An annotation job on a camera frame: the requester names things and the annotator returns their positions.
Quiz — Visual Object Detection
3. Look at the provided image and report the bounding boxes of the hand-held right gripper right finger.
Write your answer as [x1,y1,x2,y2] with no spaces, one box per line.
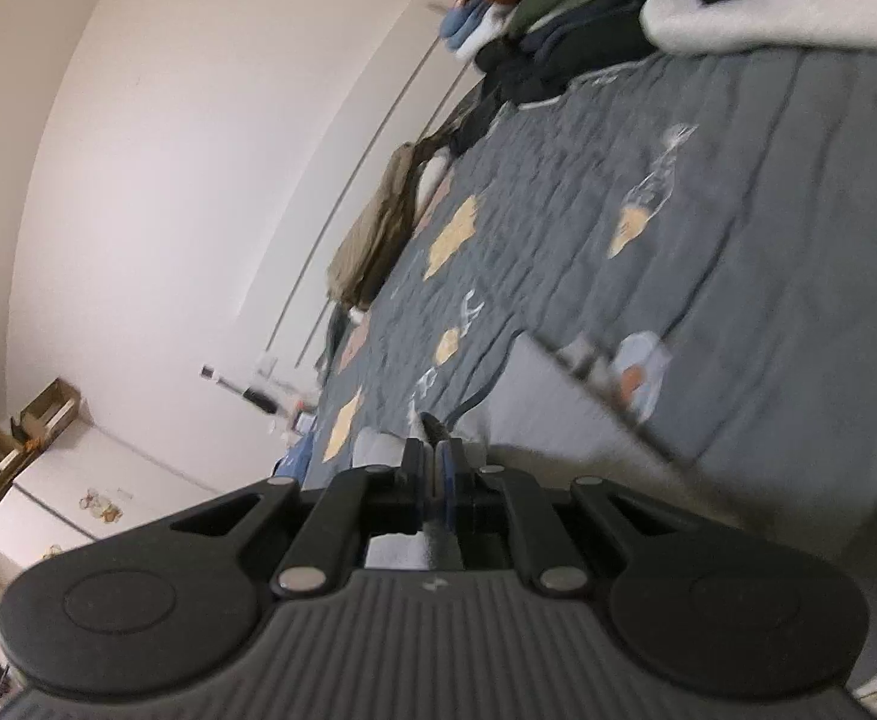
[436,439,710,601]

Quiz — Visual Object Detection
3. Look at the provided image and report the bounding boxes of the grey sweatshirt with black trim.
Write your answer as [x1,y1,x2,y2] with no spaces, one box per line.
[352,330,713,572]

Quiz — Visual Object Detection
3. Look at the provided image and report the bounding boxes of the light blue folded sweater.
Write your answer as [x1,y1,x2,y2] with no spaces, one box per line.
[440,0,512,55]

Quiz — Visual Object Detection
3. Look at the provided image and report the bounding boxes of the white headboard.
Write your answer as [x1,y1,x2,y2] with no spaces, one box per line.
[235,0,486,370]

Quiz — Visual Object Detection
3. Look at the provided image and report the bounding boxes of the white fleece garment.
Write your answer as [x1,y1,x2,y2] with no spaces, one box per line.
[639,0,877,55]

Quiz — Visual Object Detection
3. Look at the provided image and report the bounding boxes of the small cardboard box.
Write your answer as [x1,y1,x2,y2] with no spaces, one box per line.
[17,378,81,445]

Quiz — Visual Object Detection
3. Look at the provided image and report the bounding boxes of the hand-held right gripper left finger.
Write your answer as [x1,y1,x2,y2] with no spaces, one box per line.
[169,437,437,601]

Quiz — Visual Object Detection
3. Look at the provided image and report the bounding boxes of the grey quilted printed bedspread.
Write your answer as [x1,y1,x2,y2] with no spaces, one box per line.
[289,45,877,695]

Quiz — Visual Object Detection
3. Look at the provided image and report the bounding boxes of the blue printed pillow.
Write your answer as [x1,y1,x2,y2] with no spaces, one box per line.
[280,435,336,482]

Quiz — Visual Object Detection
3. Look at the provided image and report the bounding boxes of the black folded clothes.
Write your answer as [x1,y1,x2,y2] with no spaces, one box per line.
[474,37,584,104]

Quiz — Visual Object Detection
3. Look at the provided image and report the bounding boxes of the olive folded clothes pile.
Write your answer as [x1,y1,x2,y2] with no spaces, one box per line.
[325,141,456,310]

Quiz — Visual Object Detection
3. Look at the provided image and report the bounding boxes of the black hairbrush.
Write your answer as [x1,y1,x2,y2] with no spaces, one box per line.
[199,363,284,415]

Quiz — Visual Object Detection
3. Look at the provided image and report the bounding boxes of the cream folded cloth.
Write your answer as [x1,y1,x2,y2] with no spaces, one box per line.
[415,153,452,205]

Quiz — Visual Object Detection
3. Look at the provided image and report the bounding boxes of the navy folded garment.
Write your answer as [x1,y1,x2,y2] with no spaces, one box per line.
[527,0,666,70]

